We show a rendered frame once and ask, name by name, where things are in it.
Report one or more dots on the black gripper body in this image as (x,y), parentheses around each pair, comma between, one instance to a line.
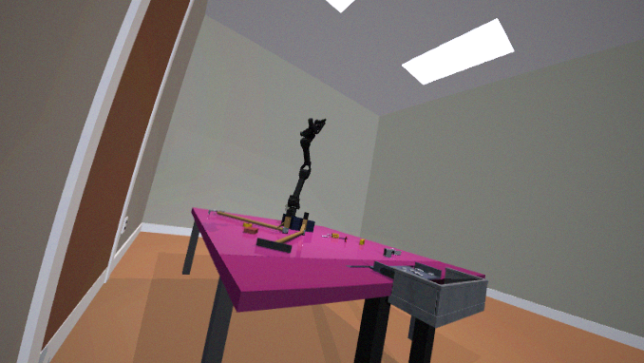
(313,129)

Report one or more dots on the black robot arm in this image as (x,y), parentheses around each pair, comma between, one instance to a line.
(303,173)

